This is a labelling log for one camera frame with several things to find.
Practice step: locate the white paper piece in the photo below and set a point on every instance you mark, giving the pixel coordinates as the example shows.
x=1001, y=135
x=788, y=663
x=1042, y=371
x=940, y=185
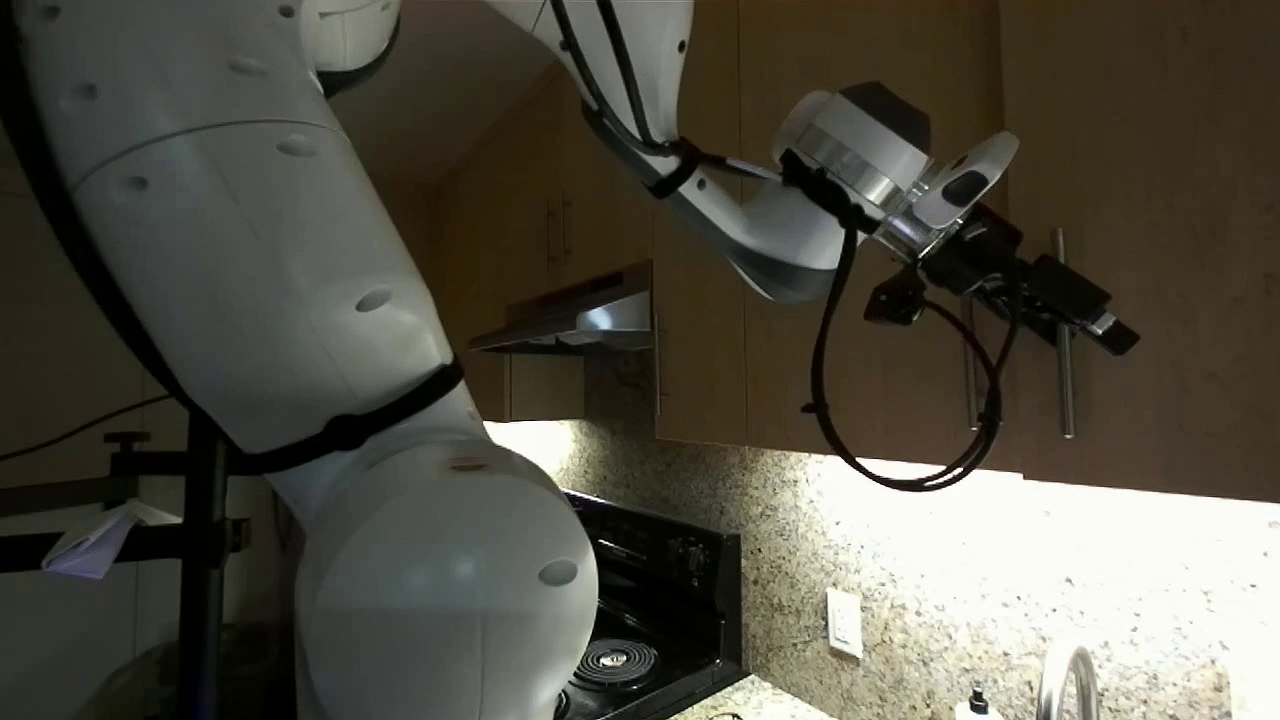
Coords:
x=92, y=547

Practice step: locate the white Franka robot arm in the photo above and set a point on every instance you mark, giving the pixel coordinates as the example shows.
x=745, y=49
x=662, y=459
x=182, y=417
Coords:
x=203, y=267

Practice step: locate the black camera stand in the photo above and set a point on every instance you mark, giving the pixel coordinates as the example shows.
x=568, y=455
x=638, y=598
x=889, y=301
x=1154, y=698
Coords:
x=203, y=601

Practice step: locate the wooden upper cabinets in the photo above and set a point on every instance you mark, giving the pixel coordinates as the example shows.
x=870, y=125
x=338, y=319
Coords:
x=920, y=485

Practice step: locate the round stove burner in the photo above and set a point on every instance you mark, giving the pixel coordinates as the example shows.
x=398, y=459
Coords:
x=626, y=663

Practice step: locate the black stove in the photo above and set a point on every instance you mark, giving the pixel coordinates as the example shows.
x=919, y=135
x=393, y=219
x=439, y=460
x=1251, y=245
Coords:
x=692, y=601

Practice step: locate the wooden cabinet door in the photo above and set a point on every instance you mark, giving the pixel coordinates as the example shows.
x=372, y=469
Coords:
x=773, y=363
x=506, y=225
x=1201, y=200
x=692, y=345
x=602, y=212

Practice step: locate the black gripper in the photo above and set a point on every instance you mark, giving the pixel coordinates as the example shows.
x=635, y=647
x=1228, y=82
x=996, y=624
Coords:
x=994, y=261

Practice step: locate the stainless steel range hood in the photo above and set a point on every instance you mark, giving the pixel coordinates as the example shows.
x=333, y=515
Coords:
x=584, y=322

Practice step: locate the chrome arched faucet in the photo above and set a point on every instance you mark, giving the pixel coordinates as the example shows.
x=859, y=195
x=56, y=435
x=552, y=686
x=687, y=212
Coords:
x=1045, y=686

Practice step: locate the white wall outlet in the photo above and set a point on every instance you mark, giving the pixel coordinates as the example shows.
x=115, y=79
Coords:
x=846, y=623

